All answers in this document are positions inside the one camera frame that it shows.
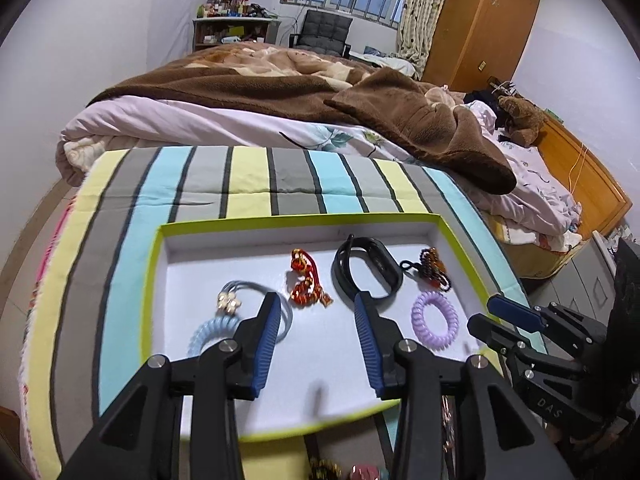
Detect pink quilt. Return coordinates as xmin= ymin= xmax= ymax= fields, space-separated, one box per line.
xmin=55 ymin=95 xmax=586 ymax=251

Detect black wristband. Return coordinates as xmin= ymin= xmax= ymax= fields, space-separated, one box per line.
xmin=332 ymin=235 xmax=405 ymax=301

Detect white patterned bedding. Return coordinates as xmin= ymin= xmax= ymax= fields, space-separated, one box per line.
xmin=350 ymin=45 xmax=416 ymax=76

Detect orange cable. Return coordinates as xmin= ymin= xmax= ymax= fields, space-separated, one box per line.
xmin=567 ymin=142 xmax=588 ymax=196

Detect blue spiral hair tie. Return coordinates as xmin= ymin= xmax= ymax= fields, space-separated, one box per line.
xmin=188 ymin=315 xmax=241 ymax=358

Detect red knot charm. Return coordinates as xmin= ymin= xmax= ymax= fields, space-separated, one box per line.
xmin=287 ymin=247 xmax=335 ymax=308

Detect dark flower hair accessory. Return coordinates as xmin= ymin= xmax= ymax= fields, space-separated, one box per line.
xmin=307 ymin=457 xmax=346 ymax=480

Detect dark cloth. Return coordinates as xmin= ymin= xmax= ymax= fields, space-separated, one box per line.
xmin=462 ymin=87 xmax=506 ymax=111

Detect grey hair tie with flower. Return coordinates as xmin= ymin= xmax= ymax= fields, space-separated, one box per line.
xmin=217 ymin=281 xmax=295 ymax=346

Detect purple spiral hair tie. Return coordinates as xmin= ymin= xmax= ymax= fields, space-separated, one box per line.
xmin=411 ymin=291 xmax=460 ymax=347

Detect green cardboard box tray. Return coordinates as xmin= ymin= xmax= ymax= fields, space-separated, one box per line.
xmin=140 ymin=212 xmax=506 ymax=443

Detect wooden wardrobe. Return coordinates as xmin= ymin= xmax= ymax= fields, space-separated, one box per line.
xmin=422 ymin=0 xmax=542 ymax=93

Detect brown teddy bear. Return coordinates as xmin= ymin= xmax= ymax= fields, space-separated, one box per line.
xmin=495 ymin=94 xmax=548 ymax=147

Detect wooden headboard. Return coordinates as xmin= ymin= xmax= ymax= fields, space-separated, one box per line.
xmin=535 ymin=107 xmax=633 ymax=238

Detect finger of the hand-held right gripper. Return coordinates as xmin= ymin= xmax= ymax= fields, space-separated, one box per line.
xmin=487 ymin=294 xmax=608 ymax=361
xmin=467 ymin=312 xmax=586 ymax=383

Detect grey shelf desk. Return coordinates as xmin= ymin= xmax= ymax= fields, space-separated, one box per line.
xmin=192 ymin=16 xmax=281 ymax=53

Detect bottles on shelf desk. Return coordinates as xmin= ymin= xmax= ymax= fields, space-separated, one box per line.
xmin=197 ymin=0 xmax=273 ymax=20

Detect striped blanket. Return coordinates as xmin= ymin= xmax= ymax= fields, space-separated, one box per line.
xmin=17 ymin=145 xmax=531 ymax=480

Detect patterned curtain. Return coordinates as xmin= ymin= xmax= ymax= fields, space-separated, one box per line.
xmin=397 ymin=0 xmax=453 ymax=78

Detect brown fleece blanket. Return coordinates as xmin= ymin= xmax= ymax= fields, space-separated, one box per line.
xmin=85 ymin=42 xmax=518 ymax=196

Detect sparkly hair clip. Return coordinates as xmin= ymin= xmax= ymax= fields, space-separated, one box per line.
xmin=440 ymin=395 xmax=458 ymax=480

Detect yellow patterned mattress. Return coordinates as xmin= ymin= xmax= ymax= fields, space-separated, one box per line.
xmin=487 ymin=210 xmax=583 ymax=281

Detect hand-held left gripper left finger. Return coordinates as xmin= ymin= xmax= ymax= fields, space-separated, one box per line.
xmin=60 ymin=291 xmax=282 ymax=480

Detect grey drawer cabinet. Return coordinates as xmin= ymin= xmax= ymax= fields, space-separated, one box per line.
xmin=530 ymin=230 xmax=621 ymax=321

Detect black chair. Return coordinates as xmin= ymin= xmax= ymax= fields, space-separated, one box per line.
xmin=289 ymin=10 xmax=353 ymax=58

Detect amber bead bracelet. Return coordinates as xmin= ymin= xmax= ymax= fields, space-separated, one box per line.
xmin=400 ymin=246 xmax=453 ymax=293

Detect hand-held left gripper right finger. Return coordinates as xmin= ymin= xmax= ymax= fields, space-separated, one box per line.
xmin=353 ymin=291 xmax=576 ymax=480

